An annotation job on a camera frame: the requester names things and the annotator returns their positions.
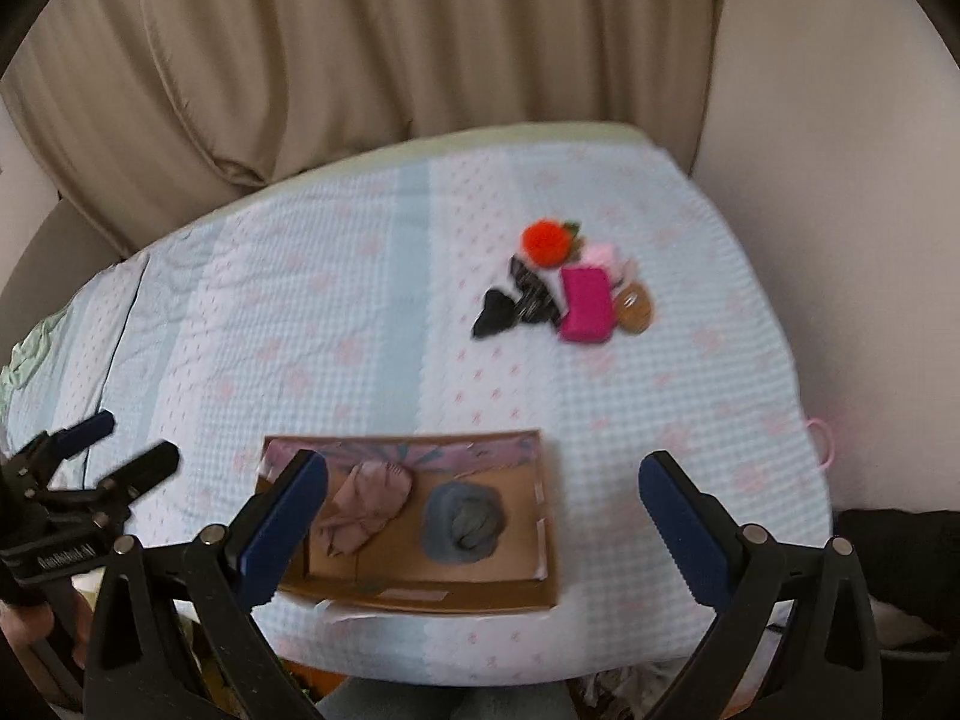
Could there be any beige headboard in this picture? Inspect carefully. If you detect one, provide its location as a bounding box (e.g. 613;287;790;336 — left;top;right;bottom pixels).
0;195;121;301

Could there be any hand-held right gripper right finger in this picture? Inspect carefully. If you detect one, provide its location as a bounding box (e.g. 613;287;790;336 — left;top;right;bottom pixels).
639;451;884;720

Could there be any pale green mattress sheet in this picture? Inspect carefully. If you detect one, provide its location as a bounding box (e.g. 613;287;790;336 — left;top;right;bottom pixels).
217;120;676;211

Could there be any pale pink cloth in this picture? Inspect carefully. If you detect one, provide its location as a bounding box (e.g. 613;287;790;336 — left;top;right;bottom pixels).
311;461;413;557

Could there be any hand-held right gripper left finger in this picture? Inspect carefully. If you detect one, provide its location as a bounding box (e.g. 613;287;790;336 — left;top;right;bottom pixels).
84;450;329;720

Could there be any light green cloth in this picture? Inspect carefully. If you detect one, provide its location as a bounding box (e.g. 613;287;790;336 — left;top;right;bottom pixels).
0;307;76;395

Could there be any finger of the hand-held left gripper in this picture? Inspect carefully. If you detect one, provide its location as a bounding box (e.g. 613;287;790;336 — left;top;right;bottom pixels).
45;441;181;533
15;411;115;477

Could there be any brown plush toy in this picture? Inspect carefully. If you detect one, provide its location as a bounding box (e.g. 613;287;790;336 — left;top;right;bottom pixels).
611;281;655;335

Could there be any black dotted scrunchie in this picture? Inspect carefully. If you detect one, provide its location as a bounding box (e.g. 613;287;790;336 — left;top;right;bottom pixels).
506;255;563;329

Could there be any dark cloth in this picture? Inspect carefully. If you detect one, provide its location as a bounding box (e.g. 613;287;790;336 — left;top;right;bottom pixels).
836;510;960;653

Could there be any checked light blue bedspread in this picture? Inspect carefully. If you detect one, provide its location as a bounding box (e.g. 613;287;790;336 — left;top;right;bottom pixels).
0;142;833;691

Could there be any magenta pouch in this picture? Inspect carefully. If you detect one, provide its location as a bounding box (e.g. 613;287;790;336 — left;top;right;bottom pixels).
559;264;616;346

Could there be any black cloth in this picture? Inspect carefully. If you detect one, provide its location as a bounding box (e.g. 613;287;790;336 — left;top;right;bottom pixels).
471;286;526;340

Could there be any rolled grey sock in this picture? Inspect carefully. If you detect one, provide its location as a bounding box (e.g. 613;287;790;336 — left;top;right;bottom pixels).
422;481;507;563

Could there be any beige curtain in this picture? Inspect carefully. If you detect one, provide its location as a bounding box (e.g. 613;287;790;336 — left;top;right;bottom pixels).
135;0;725;188
0;0;218;263

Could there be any pink fuzzy sock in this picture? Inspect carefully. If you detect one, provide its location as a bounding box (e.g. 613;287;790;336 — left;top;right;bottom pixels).
581;240;638;286

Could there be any person's left hand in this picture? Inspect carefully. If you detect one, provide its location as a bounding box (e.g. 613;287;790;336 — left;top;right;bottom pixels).
0;604;87;672

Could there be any shallow cardboard box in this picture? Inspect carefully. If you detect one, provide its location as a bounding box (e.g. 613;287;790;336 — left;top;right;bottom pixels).
255;429;562;616

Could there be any orange fluffy pompom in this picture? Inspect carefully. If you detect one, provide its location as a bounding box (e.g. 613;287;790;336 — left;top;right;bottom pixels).
521;219;584;269

